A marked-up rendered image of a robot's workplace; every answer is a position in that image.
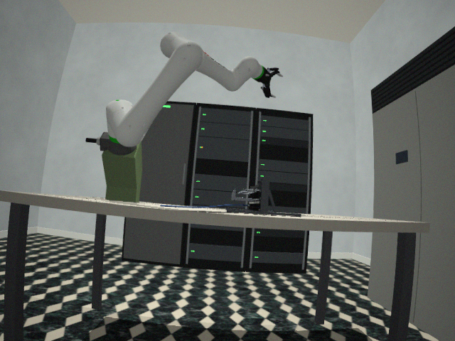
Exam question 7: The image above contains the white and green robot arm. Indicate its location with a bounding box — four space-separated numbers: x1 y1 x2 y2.
86 32 269 155

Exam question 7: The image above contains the dark grey metal rack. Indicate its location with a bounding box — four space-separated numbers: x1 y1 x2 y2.
226 178 301 217

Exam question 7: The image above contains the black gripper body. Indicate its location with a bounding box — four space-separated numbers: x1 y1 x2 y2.
262 72 271 85

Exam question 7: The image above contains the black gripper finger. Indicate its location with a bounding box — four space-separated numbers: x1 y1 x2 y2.
261 81 276 98
267 67 283 78

